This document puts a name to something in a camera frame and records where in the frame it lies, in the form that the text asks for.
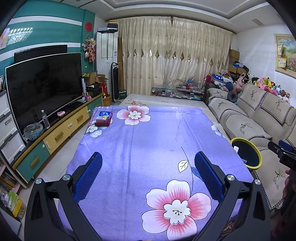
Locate purple floral blanket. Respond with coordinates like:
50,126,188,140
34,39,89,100
58,105,255,241

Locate framed wall picture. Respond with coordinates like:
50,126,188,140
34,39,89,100
274,34,296,76

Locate blue paper box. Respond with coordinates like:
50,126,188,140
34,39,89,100
95,111,113,123

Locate open cardboard boxes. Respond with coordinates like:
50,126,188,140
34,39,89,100
85,71,109,95

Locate glass coffee table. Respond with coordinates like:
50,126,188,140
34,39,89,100
151,86,205,100

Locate beige sofa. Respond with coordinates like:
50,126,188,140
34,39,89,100
203,82,296,210

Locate shelf of books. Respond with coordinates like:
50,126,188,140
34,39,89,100
0,162,23,220

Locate silver wall sticker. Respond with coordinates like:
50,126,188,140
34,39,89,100
7,27,34,45

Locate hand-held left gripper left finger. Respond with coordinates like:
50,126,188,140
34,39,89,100
23,152,103,241

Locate red flat box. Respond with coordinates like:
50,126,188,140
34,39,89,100
94,119,113,127

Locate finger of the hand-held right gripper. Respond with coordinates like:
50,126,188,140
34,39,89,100
268,140,294,159

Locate white drawer unit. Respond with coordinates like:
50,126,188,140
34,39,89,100
0,90,27,165

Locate black tower fan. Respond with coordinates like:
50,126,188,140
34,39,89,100
110,62,121,102

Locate large black television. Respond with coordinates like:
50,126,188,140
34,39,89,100
5,53,83,137

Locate yellow rimmed trash bin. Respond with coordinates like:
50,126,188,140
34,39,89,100
230,137,263,171

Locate patterned rug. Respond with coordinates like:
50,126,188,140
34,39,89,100
220,220,237,237

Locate white standing air conditioner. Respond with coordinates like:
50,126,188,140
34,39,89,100
96,31,119,95

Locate wall poster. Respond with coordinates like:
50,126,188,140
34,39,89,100
0,28,10,50

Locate person's right forearm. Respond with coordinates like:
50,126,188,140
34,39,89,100
269,173,296,241

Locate stack of cardboard boxes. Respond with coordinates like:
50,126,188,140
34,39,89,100
228,49,247,75

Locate clear water bottle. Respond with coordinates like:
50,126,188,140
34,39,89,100
41,110,51,129

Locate green yellow television cabinet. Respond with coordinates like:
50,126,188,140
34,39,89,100
11,93,104,183

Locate hanging artificial flowers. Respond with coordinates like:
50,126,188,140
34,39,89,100
82,35,96,62

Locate row of plush toys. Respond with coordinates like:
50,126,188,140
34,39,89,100
245,73,292,103

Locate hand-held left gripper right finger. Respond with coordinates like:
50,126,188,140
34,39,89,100
194,152,271,241

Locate daybed with floral sheet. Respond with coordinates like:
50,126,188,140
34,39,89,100
119,93,232,144

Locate plastic bag on cabinet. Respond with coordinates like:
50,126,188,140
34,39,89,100
23,123,44,141

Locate beige curtain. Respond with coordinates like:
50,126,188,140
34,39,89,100
117,16,233,95

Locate boxes on air conditioner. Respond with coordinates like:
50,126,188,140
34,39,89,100
97,21,119,33

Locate pile of toys and bags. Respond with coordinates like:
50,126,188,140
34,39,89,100
205,60,249,93

